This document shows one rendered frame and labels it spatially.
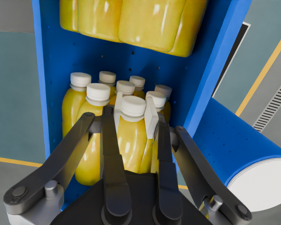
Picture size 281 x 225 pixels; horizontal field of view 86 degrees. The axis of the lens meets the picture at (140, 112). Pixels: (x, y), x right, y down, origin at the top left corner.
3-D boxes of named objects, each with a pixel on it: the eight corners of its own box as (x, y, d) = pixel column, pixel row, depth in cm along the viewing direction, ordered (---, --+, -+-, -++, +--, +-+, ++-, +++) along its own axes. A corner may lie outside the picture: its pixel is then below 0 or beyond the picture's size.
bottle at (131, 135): (97, 208, 27) (109, 120, 20) (98, 176, 34) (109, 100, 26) (134, 206, 29) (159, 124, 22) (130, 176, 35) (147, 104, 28)
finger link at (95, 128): (109, 137, 16) (80, 133, 15) (113, 114, 20) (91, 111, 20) (111, 125, 15) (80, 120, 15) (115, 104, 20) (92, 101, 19)
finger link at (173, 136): (159, 131, 16) (186, 135, 16) (153, 110, 20) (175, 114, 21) (155, 143, 16) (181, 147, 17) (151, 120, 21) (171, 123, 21)
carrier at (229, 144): (176, 118, 141) (205, 104, 136) (233, 217, 63) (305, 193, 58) (164, 93, 130) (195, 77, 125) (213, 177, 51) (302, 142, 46)
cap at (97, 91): (98, 92, 29) (99, 83, 28) (113, 99, 27) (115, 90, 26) (81, 96, 26) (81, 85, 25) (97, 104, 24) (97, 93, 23)
